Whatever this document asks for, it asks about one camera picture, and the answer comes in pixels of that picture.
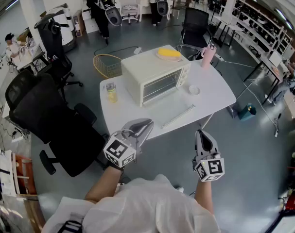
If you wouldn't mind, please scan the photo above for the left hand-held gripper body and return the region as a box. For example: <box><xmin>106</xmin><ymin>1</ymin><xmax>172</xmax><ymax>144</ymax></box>
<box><xmin>103</xmin><ymin>129</ymin><xmax>142</xmax><ymax>171</ymax></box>

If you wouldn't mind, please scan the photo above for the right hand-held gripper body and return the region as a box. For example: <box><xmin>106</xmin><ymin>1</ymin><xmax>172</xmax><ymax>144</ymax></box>
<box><xmin>191</xmin><ymin>151</ymin><xmax>226</xmax><ymax>183</ymax></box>

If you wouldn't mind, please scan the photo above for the glass toaster oven door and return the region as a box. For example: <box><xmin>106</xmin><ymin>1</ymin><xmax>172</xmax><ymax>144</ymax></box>
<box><xmin>141</xmin><ymin>88</ymin><xmax>196</xmax><ymax>130</ymax></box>

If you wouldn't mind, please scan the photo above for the cream toaster oven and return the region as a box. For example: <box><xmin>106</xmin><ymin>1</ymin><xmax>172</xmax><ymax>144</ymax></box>
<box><xmin>120</xmin><ymin>48</ymin><xmax>192</xmax><ymax>108</ymax></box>

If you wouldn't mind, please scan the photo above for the person's left forearm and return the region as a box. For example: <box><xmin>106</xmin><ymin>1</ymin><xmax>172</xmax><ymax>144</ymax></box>
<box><xmin>84</xmin><ymin>165</ymin><xmax>124</xmax><ymax>204</ymax></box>

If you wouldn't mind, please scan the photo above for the person's right forearm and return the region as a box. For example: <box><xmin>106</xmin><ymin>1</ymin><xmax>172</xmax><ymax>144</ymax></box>
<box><xmin>194</xmin><ymin>177</ymin><xmax>215</xmax><ymax>215</ymax></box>

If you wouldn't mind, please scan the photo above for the clear bottle with yellow contents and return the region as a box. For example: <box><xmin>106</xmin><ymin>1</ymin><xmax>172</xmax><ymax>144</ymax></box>
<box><xmin>105</xmin><ymin>82</ymin><xmax>119</xmax><ymax>104</ymax></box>

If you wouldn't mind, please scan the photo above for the teal box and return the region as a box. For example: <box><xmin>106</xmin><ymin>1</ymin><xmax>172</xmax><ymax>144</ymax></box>
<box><xmin>237</xmin><ymin>102</ymin><xmax>258</xmax><ymax>122</ymax></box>

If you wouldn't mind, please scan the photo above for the white table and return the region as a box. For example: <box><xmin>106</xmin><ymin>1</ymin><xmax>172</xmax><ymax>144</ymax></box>
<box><xmin>99</xmin><ymin>44</ymin><xmax>237</xmax><ymax>141</ymax></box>

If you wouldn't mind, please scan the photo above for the person's white shirt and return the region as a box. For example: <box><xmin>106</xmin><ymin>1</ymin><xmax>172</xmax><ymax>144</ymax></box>
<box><xmin>41</xmin><ymin>173</ymin><xmax>221</xmax><ymax>233</ymax></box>

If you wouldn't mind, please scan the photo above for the pink plate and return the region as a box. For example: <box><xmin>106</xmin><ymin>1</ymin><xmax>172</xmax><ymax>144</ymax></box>
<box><xmin>155</xmin><ymin>49</ymin><xmax>183</xmax><ymax>63</ymax></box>

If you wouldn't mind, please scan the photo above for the large black office chair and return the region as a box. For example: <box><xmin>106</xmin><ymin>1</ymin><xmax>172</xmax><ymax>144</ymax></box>
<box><xmin>4</xmin><ymin>69</ymin><xmax>110</xmax><ymax>178</ymax></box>

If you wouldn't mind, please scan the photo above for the yellow corn cob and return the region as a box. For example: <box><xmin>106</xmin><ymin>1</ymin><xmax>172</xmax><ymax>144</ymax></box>
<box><xmin>157</xmin><ymin>48</ymin><xmax>182</xmax><ymax>59</ymax></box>

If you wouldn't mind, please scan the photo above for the orange wooden cabinet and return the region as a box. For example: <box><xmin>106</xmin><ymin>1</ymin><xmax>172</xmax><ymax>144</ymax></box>
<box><xmin>14</xmin><ymin>155</ymin><xmax>37</xmax><ymax>196</ymax></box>

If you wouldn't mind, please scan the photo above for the white swivel chair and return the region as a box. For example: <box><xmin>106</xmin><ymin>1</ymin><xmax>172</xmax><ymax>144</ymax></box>
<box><xmin>118</xmin><ymin>0</ymin><xmax>140</xmax><ymax>23</ymax></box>

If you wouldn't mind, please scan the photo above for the black mesh chair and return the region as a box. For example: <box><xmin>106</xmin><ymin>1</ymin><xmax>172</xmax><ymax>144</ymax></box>
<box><xmin>179</xmin><ymin>7</ymin><xmax>213</xmax><ymax>53</ymax></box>

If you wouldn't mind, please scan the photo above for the black office chair with headrest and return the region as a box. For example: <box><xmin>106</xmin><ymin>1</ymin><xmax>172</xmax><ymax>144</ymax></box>
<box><xmin>34</xmin><ymin>13</ymin><xmax>84</xmax><ymax>100</ymax></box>

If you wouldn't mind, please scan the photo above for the white cylindrical machine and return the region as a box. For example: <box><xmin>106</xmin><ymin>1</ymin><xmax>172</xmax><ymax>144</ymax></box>
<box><xmin>48</xmin><ymin>4</ymin><xmax>77</xmax><ymax>53</ymax></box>

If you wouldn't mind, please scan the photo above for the white storage shelving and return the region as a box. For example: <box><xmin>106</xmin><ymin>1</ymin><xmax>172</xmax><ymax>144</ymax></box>
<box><xmin>231</xmin><ymin>0</ymin><xmax>295</xmax><ymax>58</ymax></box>

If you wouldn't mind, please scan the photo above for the yellow wire basket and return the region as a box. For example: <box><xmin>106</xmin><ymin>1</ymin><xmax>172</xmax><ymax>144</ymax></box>
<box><xmin>92</xmin><ymin>53</ymin><xmax>124</xmax><ymax>80</ymax></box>

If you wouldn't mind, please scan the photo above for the white floor cable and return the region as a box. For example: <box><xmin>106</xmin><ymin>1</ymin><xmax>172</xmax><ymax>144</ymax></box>
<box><xmin>220</xmin><ymin>58</ymin><xmax>280</xmax><ymax>138</ymax></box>

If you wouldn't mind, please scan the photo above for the pink tumbler with handle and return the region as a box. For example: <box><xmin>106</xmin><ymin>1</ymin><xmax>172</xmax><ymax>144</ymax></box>
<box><xmin>201</xmin><ymin>44</ymin><xmax>217</xmax><ymax>69</ymax></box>

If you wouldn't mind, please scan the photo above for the black striped strap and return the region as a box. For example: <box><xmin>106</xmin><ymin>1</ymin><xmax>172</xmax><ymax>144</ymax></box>
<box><xmin>62</xmin><ymin>219</ymin><xmax>84</xmax><ymax>233</ymax></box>

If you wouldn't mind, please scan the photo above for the black frame desk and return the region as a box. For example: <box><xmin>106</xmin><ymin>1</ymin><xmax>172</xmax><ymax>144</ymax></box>
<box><xmin>243</xmin><ymin>44</ymin><xmax>292</xmax><ymax>106</ymax></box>

